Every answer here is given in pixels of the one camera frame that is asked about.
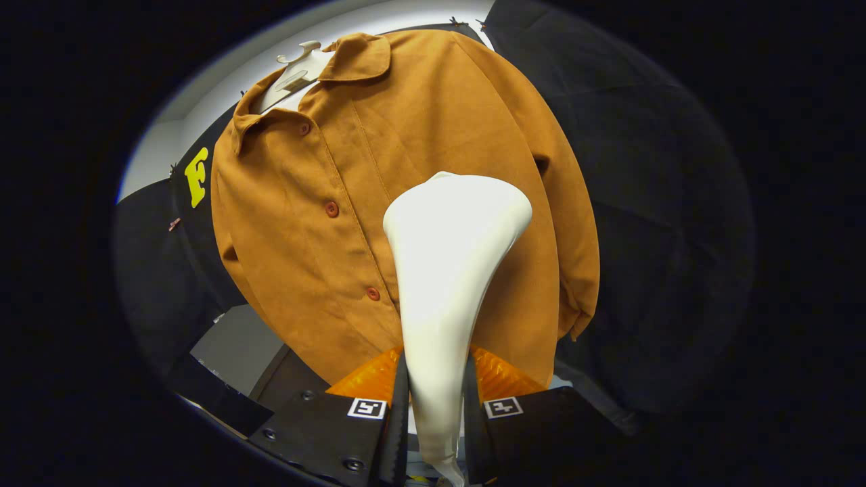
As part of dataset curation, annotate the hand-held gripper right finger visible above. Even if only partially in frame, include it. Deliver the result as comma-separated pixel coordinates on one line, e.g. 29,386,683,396
463,344,629,487

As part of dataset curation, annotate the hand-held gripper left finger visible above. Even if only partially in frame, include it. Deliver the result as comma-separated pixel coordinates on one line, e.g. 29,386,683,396
246,345,411,487

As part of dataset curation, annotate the white garment steamer head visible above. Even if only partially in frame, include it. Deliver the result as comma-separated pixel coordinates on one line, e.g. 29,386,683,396
383,171,533,487

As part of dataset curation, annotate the brown button-up shirt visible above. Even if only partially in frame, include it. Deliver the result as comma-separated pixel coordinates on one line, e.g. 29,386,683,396
211,29,601,388

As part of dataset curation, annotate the white clothes hanger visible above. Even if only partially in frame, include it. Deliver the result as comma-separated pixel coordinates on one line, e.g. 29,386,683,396
254,41,336,114

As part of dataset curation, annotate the grey cabinet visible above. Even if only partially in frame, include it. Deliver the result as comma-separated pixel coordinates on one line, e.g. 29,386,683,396
189,304,332,407

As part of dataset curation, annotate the black backdrop cloth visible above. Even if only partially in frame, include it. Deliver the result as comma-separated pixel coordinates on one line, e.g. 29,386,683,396
114,0,756,437

